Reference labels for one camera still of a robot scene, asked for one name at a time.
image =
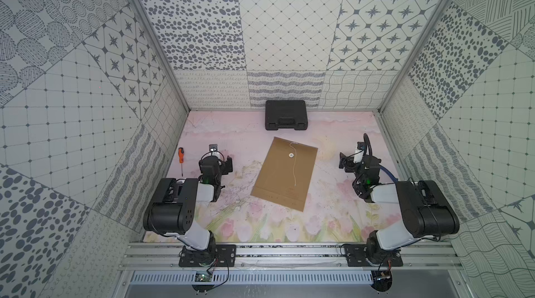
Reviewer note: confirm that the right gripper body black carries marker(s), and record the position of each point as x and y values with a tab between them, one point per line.
345	161

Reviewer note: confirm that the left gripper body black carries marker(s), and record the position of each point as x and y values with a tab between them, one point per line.
226	164

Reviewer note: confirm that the brown kraft file bag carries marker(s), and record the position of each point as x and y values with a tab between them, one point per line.
286	174

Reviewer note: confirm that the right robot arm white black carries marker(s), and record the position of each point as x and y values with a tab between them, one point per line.
425	212

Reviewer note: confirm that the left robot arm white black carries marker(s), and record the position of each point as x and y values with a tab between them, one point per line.
170	212

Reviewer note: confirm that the floral table mat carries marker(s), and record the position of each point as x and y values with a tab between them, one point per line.
333	212

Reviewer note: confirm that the black plastic tool case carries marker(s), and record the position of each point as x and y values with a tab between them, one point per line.
286	114

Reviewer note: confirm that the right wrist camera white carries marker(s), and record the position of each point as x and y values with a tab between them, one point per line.
359	152

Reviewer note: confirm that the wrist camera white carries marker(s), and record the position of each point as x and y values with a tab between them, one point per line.
213	149
359	152

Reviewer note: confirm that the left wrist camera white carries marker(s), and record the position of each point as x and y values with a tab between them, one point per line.
213	149

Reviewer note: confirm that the orange handled screwdriver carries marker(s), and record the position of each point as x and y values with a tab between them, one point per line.
181	155

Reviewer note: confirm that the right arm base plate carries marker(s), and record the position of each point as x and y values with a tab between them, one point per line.
360	255

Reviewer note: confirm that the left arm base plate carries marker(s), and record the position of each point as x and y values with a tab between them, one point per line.
220	255

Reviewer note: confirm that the aluminium mounting rail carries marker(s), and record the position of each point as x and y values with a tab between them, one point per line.
291	256

